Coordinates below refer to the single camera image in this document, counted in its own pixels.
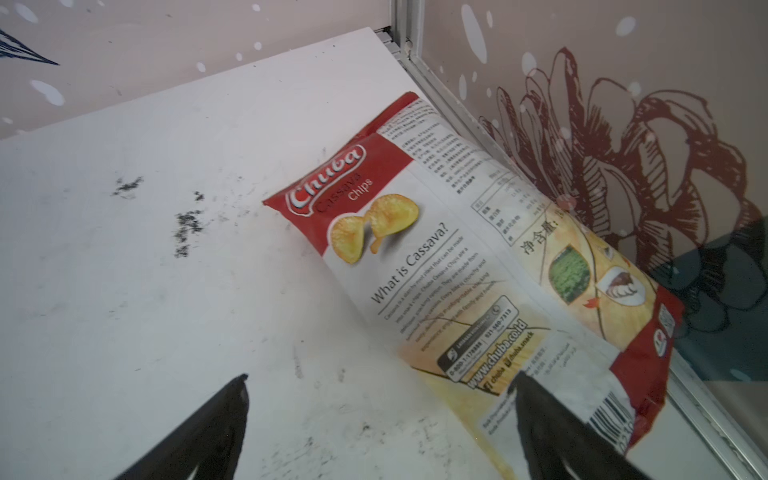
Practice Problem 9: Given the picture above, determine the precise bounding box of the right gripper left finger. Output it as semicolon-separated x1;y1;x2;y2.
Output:
118;374;249;480

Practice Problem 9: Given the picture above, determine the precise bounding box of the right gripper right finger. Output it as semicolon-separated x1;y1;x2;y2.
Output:
514;372;647;480

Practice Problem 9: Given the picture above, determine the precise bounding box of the snack package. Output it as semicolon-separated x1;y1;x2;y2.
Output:
267;92;682;479

